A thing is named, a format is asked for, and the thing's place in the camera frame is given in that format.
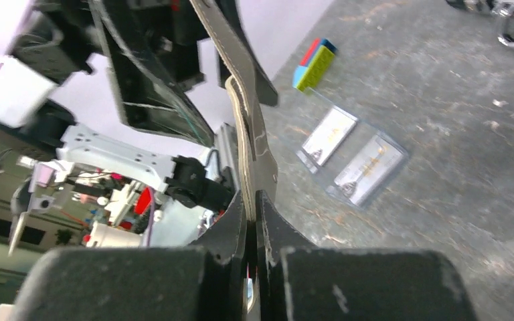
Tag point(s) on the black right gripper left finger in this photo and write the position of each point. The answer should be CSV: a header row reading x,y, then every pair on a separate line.
x,y
201,281

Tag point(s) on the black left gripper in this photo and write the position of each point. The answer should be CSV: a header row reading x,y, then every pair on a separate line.
x,y
146,66

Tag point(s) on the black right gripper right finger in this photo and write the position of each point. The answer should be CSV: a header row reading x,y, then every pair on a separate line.
x,y
300,281

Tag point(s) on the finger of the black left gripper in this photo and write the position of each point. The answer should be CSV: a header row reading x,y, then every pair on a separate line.
x,y
267,93

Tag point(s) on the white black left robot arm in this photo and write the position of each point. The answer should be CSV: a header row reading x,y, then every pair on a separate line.
x,y
41,135

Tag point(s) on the clear plastic card sleeve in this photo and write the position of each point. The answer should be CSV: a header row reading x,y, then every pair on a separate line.
x,y
351,145

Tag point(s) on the colourful toy block stack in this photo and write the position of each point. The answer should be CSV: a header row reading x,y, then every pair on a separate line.
x,y
314,64

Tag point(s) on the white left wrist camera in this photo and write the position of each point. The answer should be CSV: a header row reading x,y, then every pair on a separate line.
x,y
22,91

